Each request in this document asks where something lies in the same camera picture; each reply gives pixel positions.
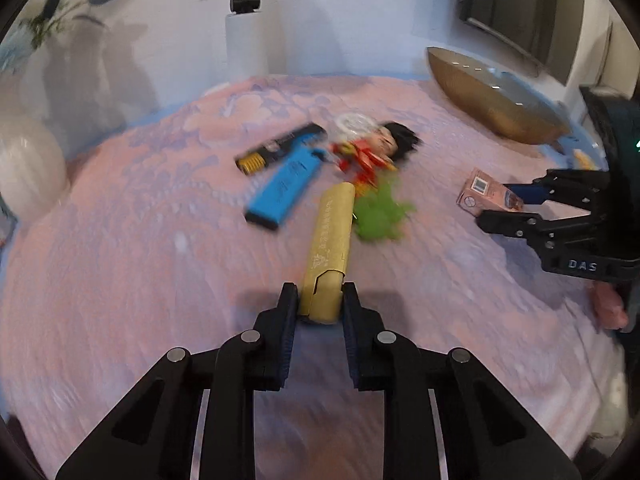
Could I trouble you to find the small pink carton box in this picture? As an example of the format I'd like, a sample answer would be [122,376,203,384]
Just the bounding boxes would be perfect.
[457,168,524,217]

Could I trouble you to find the green toy frog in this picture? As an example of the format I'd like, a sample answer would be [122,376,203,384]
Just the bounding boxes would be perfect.
[352,179,416,243]

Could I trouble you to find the gold rectangular box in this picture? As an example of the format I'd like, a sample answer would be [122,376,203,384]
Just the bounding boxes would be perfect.
[298,182,355,325]

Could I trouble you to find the black haired doll figure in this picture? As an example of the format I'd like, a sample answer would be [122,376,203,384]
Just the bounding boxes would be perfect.
[330,122,421,196]

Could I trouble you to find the clear correction tape dispenser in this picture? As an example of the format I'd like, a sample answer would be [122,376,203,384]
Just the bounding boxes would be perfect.
[331,113,378,142]

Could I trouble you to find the blue lighter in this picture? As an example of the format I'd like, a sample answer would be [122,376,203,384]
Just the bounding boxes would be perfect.
[244,146,323,231]

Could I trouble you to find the person right hand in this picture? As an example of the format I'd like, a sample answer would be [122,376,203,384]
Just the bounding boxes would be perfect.
[591,282,629,330]

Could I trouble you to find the yellow item on plate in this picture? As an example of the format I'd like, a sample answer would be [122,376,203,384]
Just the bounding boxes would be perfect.
[573,148,599,170]

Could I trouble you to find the brown glass bowl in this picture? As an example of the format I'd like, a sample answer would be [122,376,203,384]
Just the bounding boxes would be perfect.
[426,47,570,145]

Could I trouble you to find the black television screen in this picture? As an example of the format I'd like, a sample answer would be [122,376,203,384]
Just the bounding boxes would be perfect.
[459,0,585,84]

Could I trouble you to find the pink floral table cloth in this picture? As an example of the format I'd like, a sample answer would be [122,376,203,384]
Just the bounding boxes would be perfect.
[1,76,622,476]

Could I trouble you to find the white ribbed vase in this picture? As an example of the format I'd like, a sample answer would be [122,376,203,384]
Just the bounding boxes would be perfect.
[1,115,70,223]

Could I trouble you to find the white lamp stand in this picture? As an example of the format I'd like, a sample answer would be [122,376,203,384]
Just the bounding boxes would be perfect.
[224,0,269,84]

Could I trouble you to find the blue white artificial flowers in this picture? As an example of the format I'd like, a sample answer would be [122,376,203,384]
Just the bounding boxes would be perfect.
[1,0,115,76]

